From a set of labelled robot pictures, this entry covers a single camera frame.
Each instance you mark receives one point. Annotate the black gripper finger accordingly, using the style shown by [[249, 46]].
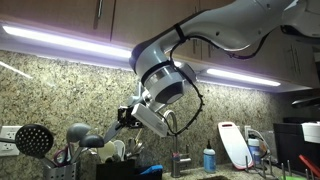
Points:
[[133, 124], [124, 115]]

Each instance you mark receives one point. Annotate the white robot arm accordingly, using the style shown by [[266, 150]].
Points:
[[233, 30]]

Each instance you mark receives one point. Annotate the wooden utensil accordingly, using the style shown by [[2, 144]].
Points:
[[138, 135]]

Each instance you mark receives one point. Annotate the cream silicone spatula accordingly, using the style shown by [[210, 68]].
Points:
[[106, 153]]

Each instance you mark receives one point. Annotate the perforated metal utensil holder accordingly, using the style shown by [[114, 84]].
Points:
[[61, 172]]

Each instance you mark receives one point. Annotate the red utensil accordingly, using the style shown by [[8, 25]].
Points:
[[308, 164]]

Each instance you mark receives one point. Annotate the silver spoon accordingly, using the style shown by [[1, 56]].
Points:
[[131, 146]]

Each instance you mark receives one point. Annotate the white plastic spoon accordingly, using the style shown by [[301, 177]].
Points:
[[120, 146]]

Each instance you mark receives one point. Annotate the blue sponge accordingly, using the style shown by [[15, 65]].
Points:
[[151, 169]]

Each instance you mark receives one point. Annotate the black sink caddy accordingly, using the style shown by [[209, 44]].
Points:
[[115, 170]]

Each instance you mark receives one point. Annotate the stainless gooseneck faucet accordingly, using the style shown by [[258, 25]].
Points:
[[180, 165]]

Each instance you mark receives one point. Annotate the blue dish soap bottle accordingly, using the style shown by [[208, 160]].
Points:
[[209, 161]]

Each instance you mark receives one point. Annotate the long under-cabinet light strip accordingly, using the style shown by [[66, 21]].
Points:
[[73, 42]]

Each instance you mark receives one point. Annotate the black perforated skimmer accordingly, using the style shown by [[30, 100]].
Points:
[[33, 141]]

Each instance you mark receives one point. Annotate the wooden upper cabinet row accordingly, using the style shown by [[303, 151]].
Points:
[[140, 16]]

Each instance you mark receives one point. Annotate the white red-edged cutting board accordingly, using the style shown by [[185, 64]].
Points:
[[233, 143]]

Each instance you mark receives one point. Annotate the metal dish rack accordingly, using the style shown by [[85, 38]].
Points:
[[246, 165]]

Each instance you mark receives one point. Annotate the white blue-labelled bottle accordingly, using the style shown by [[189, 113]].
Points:
[[254, 148]]

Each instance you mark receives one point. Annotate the black countertop appliance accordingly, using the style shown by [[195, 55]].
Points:
[[288, 143]]

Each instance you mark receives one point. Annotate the white plastic container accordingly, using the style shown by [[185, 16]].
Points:
[[311, 132]]

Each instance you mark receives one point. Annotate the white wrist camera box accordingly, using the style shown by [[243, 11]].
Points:
[[150, 119]]

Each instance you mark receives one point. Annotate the white wall outlet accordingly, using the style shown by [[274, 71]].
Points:
[[8, 150]]

